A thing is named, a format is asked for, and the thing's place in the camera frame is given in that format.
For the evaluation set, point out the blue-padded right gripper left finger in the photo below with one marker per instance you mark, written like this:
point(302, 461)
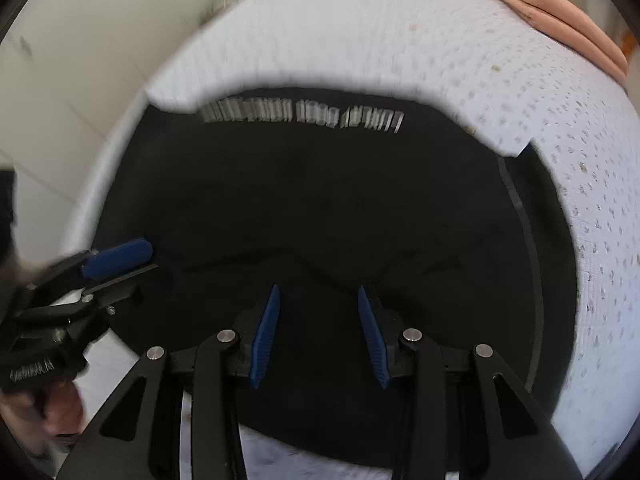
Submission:
point(136, 432)

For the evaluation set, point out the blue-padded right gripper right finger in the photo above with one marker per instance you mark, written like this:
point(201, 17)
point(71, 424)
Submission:
point(471, 414)

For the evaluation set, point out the black hooded jacket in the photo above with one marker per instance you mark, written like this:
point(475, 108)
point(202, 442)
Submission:
point(320, 193)

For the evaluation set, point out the person's left hand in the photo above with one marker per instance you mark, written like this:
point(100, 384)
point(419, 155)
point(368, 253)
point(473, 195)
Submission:
point(63, 415)

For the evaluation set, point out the white wardrobe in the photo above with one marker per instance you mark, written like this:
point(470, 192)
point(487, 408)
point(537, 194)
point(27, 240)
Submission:
point(69, 70)

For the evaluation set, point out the white floral bed quilt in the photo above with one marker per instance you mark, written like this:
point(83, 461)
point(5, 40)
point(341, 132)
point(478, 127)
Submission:
point(507, 83)

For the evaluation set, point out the folded pink blanket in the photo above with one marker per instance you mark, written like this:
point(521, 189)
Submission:
point(564, 22)

